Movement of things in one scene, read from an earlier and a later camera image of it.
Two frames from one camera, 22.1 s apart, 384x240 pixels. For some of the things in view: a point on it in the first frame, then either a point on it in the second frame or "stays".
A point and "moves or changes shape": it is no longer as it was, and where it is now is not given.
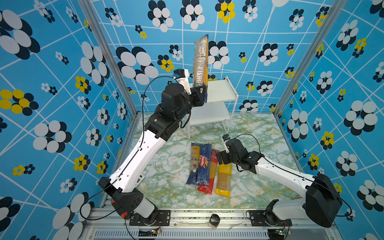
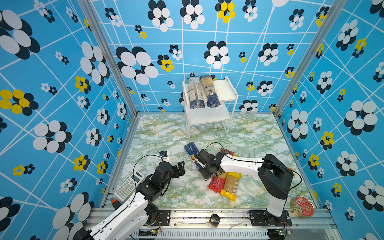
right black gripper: [223, 154] -> [205, 175]
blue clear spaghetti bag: [195, 156] -> [208, 84]
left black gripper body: [197, 100] -> [171, 172]
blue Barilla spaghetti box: [205, 151] moves or changes shape
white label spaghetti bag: [200, 70] moves or changes shape
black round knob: [214, 221] stays
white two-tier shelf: [221, 99] stays
